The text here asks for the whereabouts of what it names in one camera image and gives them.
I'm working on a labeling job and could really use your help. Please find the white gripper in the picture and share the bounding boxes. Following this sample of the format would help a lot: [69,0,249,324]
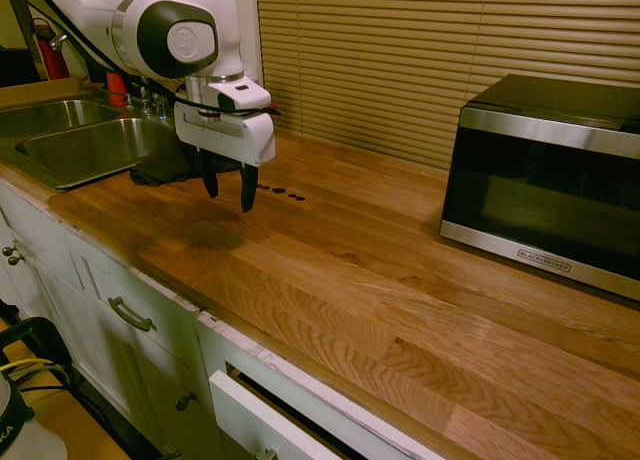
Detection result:
[173,100,278,215]

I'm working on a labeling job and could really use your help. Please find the dark grey cloth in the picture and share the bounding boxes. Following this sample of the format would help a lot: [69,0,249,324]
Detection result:
[129,138,242,189]

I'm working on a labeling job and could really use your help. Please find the chrome faucet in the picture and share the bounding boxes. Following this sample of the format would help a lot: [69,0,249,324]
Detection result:
[137,76,170,121]

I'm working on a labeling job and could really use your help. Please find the red cup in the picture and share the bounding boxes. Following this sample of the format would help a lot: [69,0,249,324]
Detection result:
[105,71,128,107]

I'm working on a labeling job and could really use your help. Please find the stainless steel sink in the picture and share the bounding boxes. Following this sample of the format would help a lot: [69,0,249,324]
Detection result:
[0,96,177,191]

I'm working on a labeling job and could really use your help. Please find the white kitchen cabinet run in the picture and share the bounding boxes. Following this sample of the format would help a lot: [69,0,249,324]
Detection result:
[0,178,441,460]

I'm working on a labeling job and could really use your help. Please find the wide tan window blind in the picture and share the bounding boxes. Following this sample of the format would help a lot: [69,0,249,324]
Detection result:
[255,0,640,171]

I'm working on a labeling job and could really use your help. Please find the red fire extinguisher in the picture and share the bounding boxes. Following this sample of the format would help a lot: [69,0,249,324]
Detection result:
[31,18,72,82]

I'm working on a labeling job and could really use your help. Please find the white open drawer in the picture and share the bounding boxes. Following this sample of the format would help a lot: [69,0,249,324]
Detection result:
[208,362,417,460]

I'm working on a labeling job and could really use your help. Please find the black clamp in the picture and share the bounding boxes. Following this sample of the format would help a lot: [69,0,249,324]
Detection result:
[0,316,74,381]

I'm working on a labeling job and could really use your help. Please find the black steel microwave oven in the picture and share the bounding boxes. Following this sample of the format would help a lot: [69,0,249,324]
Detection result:
[438,73,640,302]

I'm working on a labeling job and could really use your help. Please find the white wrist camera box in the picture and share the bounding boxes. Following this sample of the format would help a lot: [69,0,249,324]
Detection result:
[206,81,273,114]

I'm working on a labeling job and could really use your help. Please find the black camera cable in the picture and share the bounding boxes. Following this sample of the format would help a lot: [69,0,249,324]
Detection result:
[29,0,283,119]

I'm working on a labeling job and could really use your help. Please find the metal bar drawer handle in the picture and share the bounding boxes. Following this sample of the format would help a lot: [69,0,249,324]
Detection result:
[106,295,158,333]

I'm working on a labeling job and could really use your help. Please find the yellow cable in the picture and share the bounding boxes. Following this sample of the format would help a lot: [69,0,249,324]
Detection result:
[0,356,57,377]

